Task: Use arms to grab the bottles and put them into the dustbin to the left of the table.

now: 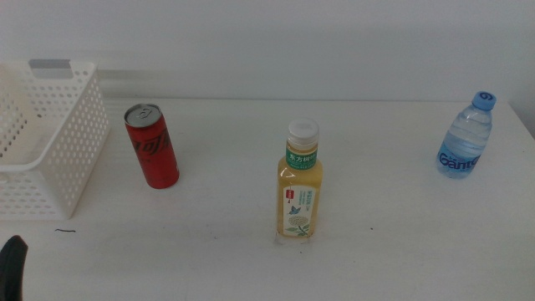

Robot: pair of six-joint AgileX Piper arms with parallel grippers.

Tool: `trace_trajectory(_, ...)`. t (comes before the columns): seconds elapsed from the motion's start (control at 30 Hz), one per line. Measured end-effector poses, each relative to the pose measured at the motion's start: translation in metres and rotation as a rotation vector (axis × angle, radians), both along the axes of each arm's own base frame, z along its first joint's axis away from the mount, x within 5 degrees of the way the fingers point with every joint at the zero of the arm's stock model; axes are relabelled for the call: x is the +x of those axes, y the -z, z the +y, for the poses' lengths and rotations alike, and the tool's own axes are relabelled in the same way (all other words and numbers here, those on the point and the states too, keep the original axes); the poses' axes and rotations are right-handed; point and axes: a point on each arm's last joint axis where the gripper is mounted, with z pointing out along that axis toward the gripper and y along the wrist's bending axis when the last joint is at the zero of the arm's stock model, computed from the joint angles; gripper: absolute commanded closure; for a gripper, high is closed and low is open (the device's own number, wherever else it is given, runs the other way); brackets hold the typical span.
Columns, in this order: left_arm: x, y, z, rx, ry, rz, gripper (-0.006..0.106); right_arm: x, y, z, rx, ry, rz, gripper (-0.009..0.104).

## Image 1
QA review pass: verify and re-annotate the white perforated plastic basket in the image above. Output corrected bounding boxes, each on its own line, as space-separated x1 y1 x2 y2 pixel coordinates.
0 59 112 222

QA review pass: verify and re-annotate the clear water bottle blue cap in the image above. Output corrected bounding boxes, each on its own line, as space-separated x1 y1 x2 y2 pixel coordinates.
436 90 498 180

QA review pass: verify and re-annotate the red cola can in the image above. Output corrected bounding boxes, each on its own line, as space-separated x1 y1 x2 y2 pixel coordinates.
124 103 181 190

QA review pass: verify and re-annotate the yellow tea bottle white cap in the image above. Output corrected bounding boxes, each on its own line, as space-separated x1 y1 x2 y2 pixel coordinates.
275 117 324 240

